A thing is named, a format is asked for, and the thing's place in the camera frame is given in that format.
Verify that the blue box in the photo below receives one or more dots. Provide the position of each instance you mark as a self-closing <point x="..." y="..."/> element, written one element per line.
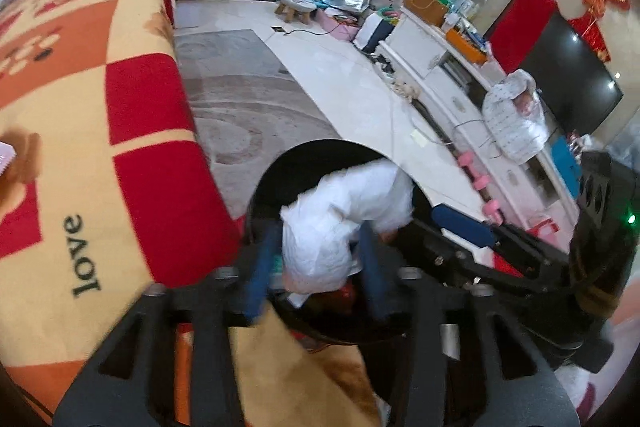
<point x="567" y="167"/>

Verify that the red cloth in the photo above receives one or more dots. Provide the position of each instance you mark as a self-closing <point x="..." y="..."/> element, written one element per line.
<point x="522" y="24"/>

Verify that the pink box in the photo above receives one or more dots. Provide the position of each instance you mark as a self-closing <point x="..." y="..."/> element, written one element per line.
<point x="337" y="24"/>

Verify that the black trash bin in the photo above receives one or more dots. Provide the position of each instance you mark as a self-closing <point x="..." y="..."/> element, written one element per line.
<point x="300" y="172"/>

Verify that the pink dumbbell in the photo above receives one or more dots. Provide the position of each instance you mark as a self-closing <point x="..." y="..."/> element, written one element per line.
<point x="477" y="179"/>
<point x="492" y="212"/>

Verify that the black television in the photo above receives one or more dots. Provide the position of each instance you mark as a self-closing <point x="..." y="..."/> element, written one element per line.
<point x="575" y="72"/>

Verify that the brown paper bag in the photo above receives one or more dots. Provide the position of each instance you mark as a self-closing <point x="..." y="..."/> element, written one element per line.
<point x="425" y="4"/>

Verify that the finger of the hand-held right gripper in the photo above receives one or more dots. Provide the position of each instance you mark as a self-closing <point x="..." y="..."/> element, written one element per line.
<point x="450" y="257"/>
<point x="462" y="222"/>

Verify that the white television cabinet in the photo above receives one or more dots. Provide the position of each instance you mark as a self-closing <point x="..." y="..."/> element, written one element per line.
<point x="450" y="97"/>

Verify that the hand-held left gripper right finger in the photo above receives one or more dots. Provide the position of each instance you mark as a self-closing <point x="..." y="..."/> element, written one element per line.
<point x="375" y="277"/>

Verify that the white dotted bag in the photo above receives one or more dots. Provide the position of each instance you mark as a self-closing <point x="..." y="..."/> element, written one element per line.
<point x="515" y="122"/>

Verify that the small wooden stool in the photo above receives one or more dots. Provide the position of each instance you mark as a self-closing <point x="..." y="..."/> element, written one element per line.
<point x="297" y="4"/>

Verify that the white tissue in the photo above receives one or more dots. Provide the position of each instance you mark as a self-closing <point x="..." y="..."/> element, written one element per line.
<point x="325" y="227"/>

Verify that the orange red printed blanket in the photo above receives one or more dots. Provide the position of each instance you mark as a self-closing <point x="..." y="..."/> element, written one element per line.
<point x="75" y="132"/>

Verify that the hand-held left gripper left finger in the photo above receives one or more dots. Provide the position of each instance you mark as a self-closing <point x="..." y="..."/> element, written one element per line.
<point x="257" y="282"/>

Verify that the orange box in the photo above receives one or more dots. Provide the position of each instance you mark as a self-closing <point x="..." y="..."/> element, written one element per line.
<point x="465" y="44"/>

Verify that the pink plastic packet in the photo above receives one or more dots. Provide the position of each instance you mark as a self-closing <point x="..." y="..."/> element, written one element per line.
<point x="6" y="157"/>

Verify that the white power strip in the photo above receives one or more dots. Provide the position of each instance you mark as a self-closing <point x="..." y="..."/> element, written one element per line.
<point x="405" y="89"/>

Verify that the dark blue and white bag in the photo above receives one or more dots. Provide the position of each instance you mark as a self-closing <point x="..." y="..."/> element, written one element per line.
<point x="375" y="32"/>

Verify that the grey rug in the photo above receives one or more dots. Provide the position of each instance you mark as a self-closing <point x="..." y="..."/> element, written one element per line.
<point x="235" y="107"/>

